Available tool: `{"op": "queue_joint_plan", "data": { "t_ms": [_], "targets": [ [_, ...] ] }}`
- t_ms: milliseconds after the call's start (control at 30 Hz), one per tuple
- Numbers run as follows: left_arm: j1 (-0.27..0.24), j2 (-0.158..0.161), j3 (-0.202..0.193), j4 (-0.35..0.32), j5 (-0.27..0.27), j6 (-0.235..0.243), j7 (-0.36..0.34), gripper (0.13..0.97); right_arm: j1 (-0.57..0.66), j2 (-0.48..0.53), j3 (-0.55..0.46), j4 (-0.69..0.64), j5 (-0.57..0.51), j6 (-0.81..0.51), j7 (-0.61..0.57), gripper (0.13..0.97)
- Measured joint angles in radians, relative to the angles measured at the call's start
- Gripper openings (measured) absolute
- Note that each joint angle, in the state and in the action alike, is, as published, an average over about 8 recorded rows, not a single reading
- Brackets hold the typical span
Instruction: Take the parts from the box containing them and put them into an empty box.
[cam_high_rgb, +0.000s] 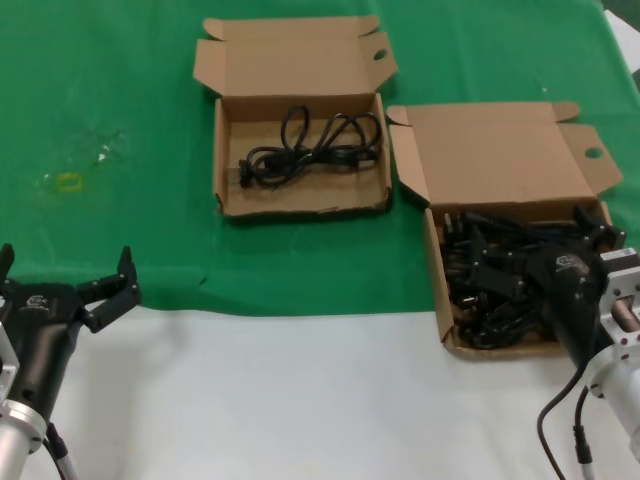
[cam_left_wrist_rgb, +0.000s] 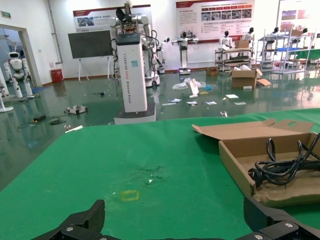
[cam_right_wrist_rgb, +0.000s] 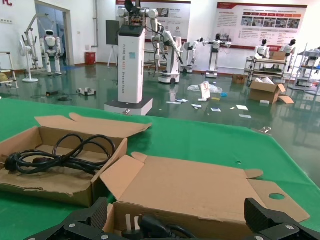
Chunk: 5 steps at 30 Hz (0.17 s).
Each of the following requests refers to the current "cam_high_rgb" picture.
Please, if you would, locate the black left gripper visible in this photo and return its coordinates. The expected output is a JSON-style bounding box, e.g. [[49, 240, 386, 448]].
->
[[0, 243, 143, 425]]

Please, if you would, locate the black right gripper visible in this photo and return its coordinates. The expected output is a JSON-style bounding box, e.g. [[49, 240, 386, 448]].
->
[[467, 203, 629, 365]]

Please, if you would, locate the open cardboard box with lid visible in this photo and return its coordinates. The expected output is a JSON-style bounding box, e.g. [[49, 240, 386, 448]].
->
[[386, 101, 625, 362], [192, 14, 400, 219]]

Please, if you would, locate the green table cloth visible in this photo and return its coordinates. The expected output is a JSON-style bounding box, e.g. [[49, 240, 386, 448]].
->
[[0, 0, 640, 321]]

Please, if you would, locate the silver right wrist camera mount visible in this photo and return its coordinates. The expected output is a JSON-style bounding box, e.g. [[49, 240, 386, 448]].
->
[[599, 248, 640, 362]]

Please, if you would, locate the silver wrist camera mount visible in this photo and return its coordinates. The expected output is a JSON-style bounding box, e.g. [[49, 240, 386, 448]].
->
[[599, 248, 640, 362], [0, 319, 24, 402]]

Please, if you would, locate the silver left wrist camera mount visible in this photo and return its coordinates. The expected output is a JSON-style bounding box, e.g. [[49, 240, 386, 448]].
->
[[0, 319, 24, 402]]

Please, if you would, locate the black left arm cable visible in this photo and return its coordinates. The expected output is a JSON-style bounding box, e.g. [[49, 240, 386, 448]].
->
[[43, 422, 80, 480]]

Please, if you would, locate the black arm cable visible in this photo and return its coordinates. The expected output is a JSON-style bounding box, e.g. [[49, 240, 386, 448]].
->
[[43, 422, 80, 480], [538, 372, 597, 480]]

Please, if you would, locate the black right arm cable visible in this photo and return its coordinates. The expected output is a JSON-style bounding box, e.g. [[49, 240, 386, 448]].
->
[[538, 372, 597, 480]]

